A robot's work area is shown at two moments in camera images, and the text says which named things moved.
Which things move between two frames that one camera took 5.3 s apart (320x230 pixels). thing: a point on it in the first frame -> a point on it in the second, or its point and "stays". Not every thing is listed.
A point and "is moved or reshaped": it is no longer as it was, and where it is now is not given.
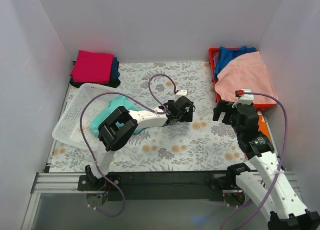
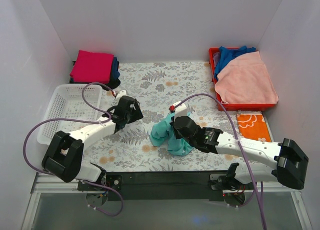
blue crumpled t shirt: x=227 y=55 stays
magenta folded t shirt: x=92 y=67 stays
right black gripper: x=223 y=112 -> x=174 y=131
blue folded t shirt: x=115 y=73 stays
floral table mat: x=201 y=145 stays
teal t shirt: x=114 y=104 is moved or reshaped
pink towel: x=246 y=72 stays
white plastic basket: x=89 y=102 is moved or reshaped
